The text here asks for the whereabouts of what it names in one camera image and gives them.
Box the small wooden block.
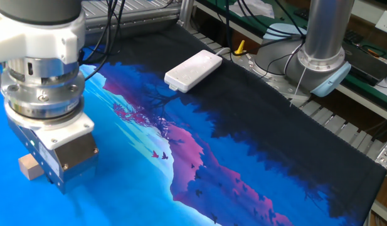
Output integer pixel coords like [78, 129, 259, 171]
[18, 153, 45, 181]

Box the green topped workbench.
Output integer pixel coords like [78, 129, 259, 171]
[196, 0, 387, 107]

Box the white wall socket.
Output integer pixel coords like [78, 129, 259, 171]
[374, 10, 387, 35]

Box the blue mountain landscape cloth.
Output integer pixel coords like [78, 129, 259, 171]
[0, 23, 387, 226]

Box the metal corner bracket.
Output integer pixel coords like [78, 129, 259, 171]
[374, 144, 387, 170]

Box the white power strip cord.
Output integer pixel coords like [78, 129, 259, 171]
[215, 46, 233, 57]

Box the long black cable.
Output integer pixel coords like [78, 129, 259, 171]
[224, 0, 307, 79]

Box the black gripper cable bundle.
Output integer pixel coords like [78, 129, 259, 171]
[80, 0, 128, 82]

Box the black flat device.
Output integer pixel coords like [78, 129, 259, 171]
[342, 40, 387, 87]

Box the silver force torque sensor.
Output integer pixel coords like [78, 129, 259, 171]
[1, 58, 87, 122]

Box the white power strip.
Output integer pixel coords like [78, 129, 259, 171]
[164, 49, 223, 94]

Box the white paper sheet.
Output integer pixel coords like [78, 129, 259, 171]
[229, 0, 275, 19]

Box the grey metal gripper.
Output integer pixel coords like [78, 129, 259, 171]
[4, 112, 100, 195]

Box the yellow plastic cone piece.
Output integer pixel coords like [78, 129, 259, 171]
[233, 40, 247, 56]

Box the thin white cable tie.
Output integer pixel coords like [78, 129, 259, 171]
[289, 64, 308, 107]

